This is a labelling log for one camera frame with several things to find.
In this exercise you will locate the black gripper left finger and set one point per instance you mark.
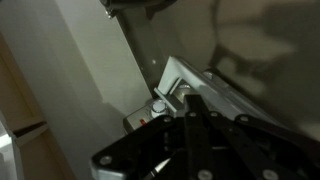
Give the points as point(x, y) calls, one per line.
point(181, 144)

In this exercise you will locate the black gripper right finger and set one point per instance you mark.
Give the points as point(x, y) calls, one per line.
point(269, 152)

